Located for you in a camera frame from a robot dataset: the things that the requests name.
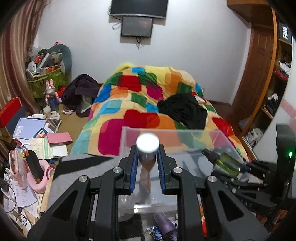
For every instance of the grey plush toy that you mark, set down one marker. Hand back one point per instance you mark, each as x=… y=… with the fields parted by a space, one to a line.
x=58 y=55

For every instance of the black garment on bed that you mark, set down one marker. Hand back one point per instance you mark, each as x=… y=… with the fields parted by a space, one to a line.
x=185 y=109

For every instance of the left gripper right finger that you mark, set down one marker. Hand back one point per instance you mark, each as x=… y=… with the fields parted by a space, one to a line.
x=207 y=210

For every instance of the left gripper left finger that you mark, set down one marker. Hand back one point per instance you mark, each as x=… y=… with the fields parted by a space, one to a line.
x=88 y=209

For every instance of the silver capped bottle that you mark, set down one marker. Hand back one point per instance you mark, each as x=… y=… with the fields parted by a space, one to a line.
x=147 y=147

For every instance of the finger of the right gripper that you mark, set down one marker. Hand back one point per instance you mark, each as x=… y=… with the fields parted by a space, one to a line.
x=231 y=182
x=252 y=167

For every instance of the wooden door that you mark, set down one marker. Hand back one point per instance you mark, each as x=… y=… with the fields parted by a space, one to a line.
x=254 y=75

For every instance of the pink rabbit toy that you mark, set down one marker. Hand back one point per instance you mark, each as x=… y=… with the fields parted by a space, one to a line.
x=52 y=98

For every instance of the colourful patchwork blanket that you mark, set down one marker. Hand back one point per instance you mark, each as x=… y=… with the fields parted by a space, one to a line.
x=160 y=98

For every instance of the pink book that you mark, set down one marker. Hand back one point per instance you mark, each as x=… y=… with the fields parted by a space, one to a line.
x=59 y=138

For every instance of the small wall monitor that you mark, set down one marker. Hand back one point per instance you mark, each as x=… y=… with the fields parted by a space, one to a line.
x=134 y=26

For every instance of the large wall television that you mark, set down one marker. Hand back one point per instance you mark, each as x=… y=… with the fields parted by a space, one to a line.
x=147 y=8

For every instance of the purple bottle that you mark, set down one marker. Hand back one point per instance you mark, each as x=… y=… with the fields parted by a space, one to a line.
x=166 y=227

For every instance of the dark purple clothes pile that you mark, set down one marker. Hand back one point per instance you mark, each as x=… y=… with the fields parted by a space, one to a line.
x=79 y=95

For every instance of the wooden shelf unit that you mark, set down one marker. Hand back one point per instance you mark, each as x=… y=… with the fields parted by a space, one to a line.
x=262 y=14

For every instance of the grey black rug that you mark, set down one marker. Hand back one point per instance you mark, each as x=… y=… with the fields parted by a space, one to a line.
x=72 y=167

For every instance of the red box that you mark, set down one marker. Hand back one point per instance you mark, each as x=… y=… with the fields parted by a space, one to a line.
x=9 y=110

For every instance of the blue notebook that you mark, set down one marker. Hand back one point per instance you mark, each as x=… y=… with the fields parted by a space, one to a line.
x=26 y=128

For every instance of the green spray bottle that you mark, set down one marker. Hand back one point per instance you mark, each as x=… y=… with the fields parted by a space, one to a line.
x=224 y=163

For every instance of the green storage basket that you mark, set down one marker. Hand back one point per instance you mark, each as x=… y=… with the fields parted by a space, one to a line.
x=38 y=85

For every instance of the striped pink curtain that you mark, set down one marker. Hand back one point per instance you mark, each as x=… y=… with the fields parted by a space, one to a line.
x=20 y=21

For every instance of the clear plastic storage bin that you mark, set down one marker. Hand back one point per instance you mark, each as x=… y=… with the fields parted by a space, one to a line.
x=179 y=148

